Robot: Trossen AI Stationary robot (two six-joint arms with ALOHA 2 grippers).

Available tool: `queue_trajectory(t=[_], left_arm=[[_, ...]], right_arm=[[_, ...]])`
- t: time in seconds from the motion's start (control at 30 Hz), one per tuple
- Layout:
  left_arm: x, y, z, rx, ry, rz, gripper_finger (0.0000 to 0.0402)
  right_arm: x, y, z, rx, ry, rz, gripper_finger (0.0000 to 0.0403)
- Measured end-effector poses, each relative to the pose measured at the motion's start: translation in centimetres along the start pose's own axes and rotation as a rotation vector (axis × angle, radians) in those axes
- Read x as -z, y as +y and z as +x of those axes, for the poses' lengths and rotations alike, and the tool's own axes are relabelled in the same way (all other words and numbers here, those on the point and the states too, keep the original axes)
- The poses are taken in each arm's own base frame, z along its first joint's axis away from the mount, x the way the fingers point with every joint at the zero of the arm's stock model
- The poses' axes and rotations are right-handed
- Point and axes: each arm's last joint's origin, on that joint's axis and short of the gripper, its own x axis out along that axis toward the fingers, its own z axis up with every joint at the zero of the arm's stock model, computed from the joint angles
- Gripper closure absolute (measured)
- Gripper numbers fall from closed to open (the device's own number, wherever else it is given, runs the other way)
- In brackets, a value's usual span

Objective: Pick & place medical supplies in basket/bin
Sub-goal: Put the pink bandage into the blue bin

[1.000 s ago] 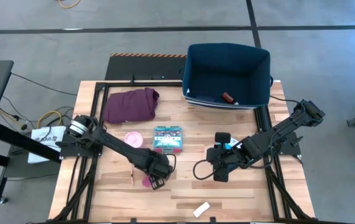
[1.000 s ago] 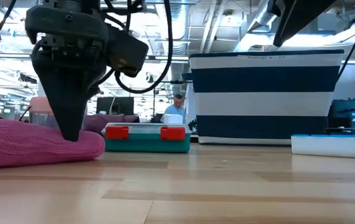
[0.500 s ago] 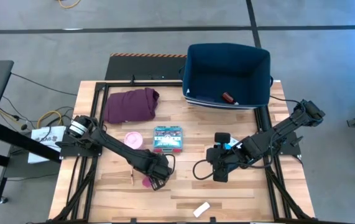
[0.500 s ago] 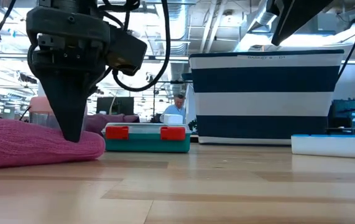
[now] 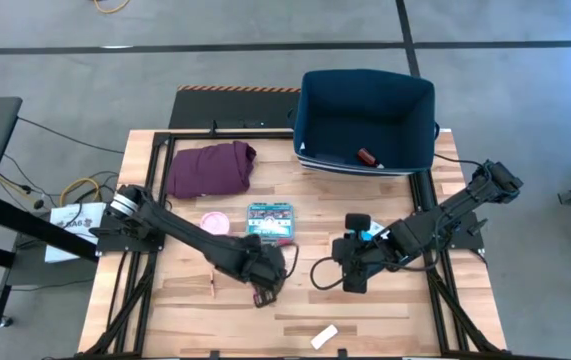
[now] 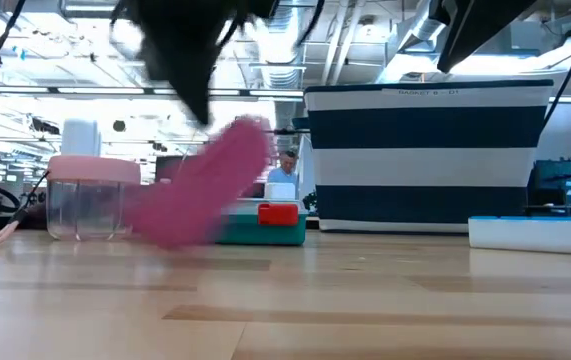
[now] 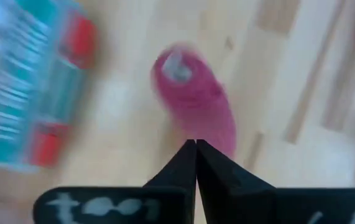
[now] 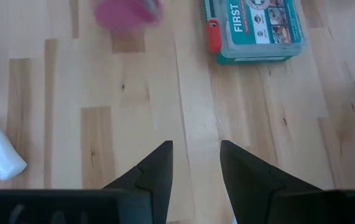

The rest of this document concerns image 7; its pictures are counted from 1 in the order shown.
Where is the teal medicine box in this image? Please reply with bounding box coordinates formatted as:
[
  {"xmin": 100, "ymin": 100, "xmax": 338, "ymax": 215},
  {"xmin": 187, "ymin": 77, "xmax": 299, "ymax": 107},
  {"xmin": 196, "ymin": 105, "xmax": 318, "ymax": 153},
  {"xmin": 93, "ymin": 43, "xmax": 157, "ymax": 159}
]
[{"xmin": 0, "ymin": 0, "xmax": 99, "ymax": 172}]

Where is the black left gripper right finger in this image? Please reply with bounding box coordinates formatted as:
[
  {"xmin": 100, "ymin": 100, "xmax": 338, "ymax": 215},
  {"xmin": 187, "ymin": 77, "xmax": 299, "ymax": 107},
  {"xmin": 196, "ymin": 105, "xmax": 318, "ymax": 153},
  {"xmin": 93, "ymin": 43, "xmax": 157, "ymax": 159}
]
[{"xmin": 195, "ymin": 139, "xmax": 355, "ymax": 224}]

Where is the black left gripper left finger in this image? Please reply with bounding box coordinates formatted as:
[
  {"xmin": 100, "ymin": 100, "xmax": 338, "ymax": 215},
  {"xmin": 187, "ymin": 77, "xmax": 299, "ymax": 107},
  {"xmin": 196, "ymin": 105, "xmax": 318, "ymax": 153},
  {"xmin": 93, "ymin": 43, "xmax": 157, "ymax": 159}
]
[{"xmin": 32, "ymin": 139, "xmax": 196, "ymax": 224}]

